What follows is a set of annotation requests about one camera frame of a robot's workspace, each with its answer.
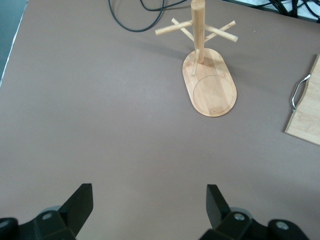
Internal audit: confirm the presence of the brown table mat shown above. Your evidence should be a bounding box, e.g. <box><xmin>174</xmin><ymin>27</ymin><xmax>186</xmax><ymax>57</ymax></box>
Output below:
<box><xmin>0</xmin><ymin>0</ymin><xmax>320</xmax><ymax>240</ymax></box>

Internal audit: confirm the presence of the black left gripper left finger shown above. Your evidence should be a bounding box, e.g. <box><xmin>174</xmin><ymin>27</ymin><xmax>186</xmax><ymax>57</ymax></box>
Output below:
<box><xmin>0</xmin><ymin>183</ymin><xmax>94</xmax><ymax>240</ymax></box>

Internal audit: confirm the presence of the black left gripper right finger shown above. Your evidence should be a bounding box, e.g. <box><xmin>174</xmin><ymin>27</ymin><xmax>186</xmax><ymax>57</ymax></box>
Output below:
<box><xmin>201</xmin><ymin>184</ymin><xmax>311</xmax><ymax>240</ymax></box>

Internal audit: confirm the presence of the black looped cable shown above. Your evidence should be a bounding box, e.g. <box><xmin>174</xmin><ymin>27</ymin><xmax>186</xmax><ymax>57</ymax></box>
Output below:
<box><xmin>107</xmin><ymin>0</ymin><xmax>166</xmax><ymax>33</ymax></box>
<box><xmin>139</xmin><ymin>0</ymin><xmax>195</xmax><ymax>12</ymax></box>

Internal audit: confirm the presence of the wooden mug tree stand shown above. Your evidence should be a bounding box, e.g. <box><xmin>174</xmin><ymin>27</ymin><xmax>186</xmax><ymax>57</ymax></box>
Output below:
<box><xmin>154</xmin><ymin>0</ymin><xmax>238</xmax><ymax>118</ymax></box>

